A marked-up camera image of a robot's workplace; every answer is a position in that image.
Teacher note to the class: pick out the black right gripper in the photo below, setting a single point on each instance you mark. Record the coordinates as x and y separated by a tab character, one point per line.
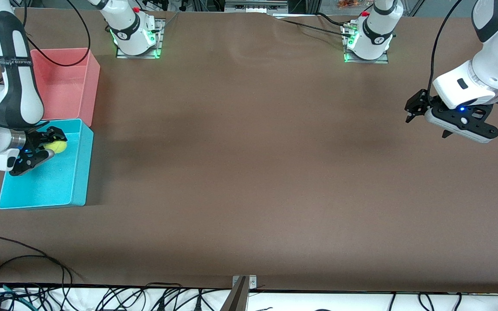
37	138

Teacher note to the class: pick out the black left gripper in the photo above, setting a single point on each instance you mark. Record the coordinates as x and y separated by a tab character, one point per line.
419	103

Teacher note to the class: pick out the yellow tennis ball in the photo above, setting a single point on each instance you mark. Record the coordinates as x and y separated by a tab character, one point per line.
57	147

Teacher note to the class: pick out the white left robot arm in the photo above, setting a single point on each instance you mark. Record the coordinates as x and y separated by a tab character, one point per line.
495	65

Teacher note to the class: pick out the pink plastic bin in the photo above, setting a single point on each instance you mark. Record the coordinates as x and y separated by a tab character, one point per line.
67	86

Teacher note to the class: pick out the blue plastic bin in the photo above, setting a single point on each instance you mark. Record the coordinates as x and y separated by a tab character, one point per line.
50	181

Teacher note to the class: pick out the orange background item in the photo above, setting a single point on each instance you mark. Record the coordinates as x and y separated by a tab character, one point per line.
348	3

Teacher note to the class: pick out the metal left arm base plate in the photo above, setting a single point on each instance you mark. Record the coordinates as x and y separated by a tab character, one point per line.
370	61

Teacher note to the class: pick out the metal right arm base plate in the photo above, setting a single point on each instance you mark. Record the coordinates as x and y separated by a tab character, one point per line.
161	41

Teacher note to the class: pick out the aluminium frame bar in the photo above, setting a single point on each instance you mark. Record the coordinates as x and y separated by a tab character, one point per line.
253	6

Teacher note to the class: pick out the metal table edge bracket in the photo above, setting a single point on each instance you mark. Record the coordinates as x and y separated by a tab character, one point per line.
242	298

